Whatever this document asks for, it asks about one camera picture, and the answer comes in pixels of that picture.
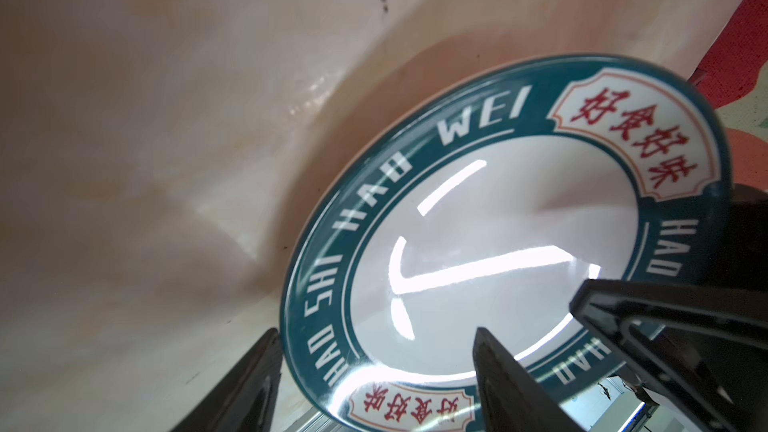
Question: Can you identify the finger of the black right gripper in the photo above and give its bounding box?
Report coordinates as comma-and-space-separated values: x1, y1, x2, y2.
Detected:
570, 280, 767, 431
702, 184, 768, 288

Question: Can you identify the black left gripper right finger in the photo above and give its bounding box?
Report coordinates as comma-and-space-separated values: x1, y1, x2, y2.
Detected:
472, 327, 583, 432

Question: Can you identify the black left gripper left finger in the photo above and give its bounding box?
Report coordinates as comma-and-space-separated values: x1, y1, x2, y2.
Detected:
173, 328, 282, 432

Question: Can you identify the white plate lettered dark rim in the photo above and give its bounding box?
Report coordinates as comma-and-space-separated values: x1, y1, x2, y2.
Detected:
280, 55, 733, 431

